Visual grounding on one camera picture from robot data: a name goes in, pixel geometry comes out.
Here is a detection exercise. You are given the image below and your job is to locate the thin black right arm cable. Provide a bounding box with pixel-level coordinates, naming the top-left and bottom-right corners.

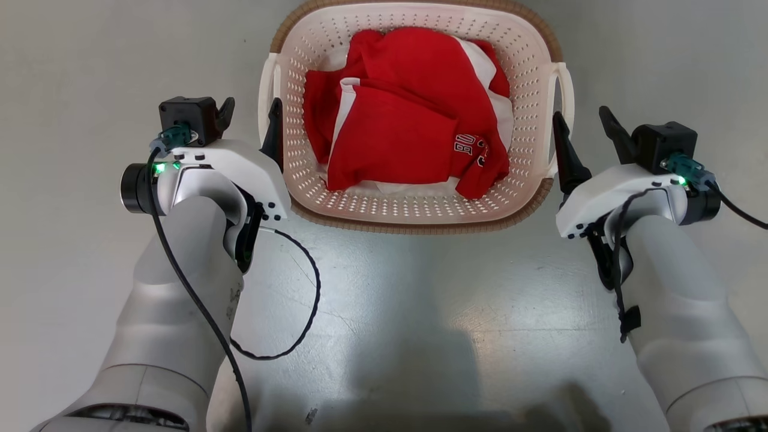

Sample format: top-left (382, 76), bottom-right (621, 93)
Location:
top-left (610, 188), bottom-right (662, 344)

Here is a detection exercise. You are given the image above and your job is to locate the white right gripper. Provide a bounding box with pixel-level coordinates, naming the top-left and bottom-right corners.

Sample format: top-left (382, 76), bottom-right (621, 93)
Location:
top-left (552, 105), bottom-right (689, 240)

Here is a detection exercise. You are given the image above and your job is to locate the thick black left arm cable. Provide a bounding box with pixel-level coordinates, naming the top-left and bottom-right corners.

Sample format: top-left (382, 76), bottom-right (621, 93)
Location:
top-left (146, 139), bottom-right (254, 432)

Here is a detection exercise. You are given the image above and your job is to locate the red and white jersey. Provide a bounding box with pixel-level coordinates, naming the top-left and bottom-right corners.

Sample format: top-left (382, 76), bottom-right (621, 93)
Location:
top-left (303, 27), bottom-right (515, 200)

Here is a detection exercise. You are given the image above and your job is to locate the thin black looped cable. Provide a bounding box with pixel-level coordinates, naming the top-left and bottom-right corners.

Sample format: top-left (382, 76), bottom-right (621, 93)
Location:
top-left (230, 227), bottom-right (322, 361)

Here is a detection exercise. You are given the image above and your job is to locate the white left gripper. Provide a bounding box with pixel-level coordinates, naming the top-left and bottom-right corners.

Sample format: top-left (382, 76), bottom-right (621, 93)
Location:
top-left (156, 97), bottom-right (292, 223)

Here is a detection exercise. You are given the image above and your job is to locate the black right camera cable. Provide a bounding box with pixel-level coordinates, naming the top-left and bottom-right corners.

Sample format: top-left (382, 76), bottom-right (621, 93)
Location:
top-left (703, 180), bottom-right (768, 231)

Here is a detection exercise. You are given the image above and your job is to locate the beige perforated plastic laundry basket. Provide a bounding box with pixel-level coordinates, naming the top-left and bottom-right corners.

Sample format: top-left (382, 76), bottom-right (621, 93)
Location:
top-left (258, 0), bottom-right (575, 235)

